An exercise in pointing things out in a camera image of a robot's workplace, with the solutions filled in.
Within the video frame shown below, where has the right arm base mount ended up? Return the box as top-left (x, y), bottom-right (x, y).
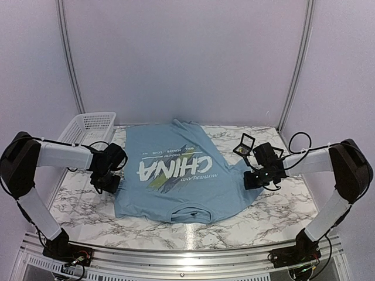
top-left (267, 229), bottom-right (321, 268)

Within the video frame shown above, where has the open black brooch box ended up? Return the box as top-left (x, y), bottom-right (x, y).
top-left (233, 133), bottom-right (255, 157)

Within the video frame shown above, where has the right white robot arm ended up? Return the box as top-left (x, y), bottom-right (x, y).
top-left (240, 139), bottom-right (373, 262)

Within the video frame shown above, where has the right wall aluminium profile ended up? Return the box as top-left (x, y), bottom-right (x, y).
top-left (277, 0), bottom-right (316, 133)

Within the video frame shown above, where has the light blue printed t-shirt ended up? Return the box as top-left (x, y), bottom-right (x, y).
top-left (114, 120), bottom-right (261, 224)

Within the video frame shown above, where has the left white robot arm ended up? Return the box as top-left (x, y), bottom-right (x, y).
top-left (1, 132), bottom-right (128, 261)

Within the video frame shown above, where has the black square box lid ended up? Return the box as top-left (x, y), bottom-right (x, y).
top-left (273, 147), bottom-right (284, 158)

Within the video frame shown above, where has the aluminium front rail frame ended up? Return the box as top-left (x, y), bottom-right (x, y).
top-left (11, 231), bottom-right (349, 281)

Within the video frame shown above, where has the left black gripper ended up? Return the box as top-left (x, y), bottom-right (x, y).
top-left (90, 168), bottom-right (120, 193)

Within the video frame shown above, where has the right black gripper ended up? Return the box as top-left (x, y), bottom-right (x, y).
top-left (244, 166), bottom-right (276, 190)

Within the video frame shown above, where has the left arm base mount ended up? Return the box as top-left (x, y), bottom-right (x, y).
top-left (42, 229), bottom-right (93, 267)

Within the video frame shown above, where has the left wall aluminium profile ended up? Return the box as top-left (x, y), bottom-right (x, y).
top-left (55, 0), bottom-right (86, 114)

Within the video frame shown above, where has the white perforated plastic basket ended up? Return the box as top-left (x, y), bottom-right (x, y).
top-left (57, 112), bottom-right (117, 145)

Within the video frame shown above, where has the wall aluminium profile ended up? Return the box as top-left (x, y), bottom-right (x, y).
top-left (277, 0), bottom-right (316, 133)
top-left (55, 0), bottom-right (86, 114)

